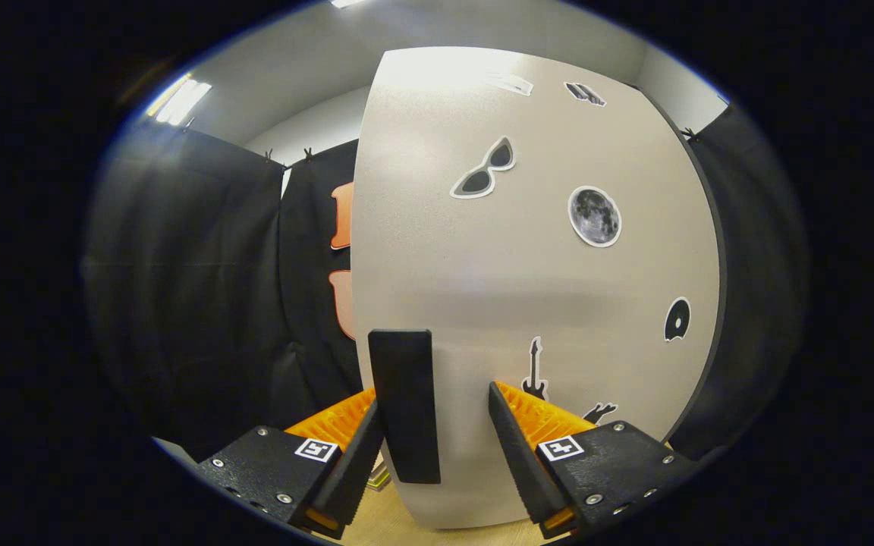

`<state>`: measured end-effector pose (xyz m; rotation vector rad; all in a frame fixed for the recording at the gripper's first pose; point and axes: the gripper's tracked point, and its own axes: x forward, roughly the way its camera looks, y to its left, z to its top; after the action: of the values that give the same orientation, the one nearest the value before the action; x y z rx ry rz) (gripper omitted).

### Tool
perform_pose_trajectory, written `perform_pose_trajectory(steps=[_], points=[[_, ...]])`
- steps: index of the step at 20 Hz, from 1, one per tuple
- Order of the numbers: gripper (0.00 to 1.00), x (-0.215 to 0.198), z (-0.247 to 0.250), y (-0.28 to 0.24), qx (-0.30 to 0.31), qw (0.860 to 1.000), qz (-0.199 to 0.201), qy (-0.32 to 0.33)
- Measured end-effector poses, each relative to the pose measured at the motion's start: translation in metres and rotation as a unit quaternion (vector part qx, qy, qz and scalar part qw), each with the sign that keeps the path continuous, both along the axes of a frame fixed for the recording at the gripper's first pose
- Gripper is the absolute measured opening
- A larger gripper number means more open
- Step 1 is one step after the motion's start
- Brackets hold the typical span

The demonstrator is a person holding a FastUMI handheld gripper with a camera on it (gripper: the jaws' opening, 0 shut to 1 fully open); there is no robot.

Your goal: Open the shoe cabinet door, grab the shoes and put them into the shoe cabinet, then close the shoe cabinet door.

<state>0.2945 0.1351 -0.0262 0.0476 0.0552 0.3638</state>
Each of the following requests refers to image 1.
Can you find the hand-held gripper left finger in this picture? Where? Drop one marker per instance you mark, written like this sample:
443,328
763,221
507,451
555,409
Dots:
350,478

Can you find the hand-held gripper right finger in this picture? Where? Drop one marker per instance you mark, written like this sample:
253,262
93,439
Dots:
524,455

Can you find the beige shoe cabinet door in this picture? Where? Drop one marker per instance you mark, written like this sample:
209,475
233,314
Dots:
520,288

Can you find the black backdrop cloth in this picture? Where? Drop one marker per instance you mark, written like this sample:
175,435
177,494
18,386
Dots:
194,303

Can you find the narrow ceiling light strip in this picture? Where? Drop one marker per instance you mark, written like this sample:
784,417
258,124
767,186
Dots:
179,100

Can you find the wide ceiling light panel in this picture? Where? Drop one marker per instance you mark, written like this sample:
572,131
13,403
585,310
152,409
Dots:
346,3

